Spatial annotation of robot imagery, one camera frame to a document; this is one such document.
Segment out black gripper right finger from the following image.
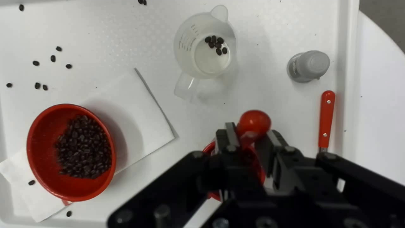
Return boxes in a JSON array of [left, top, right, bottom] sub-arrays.
[[263, 130, 304, 182]]

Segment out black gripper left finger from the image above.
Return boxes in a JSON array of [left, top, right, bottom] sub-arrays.
[[214, 122, 244, 175]]

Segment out red mug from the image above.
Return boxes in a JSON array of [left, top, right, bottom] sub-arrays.
[[201, 141, 267, 203]]

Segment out red bowl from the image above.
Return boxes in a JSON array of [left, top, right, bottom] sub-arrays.
[[25, 103, 118, 207]]

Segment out white paper napkin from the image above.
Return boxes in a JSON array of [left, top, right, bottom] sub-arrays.
[[0, 68, 179, 225]]

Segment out clear plastic measuring cup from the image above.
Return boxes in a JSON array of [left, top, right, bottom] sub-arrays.
[[172, 4, 238, 103]]

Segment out grey round cap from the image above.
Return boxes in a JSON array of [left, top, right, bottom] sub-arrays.
[[286, 50, 332, 84]]

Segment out coffee beans in cup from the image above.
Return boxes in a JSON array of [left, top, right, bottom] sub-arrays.
[[204, 35, 229, 57]]

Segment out white round table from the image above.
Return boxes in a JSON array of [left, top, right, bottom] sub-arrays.
[[357, 11, 405, 185]]

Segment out large white tray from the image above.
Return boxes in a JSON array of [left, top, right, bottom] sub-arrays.
[[0, 0, 361, 228]]

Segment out coffee bean pile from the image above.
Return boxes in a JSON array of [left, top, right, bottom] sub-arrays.
[[55, 114, 114, 180]]

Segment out orange handled knife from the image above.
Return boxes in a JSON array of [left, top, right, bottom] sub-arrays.
[[317, 89, 338, 156]]

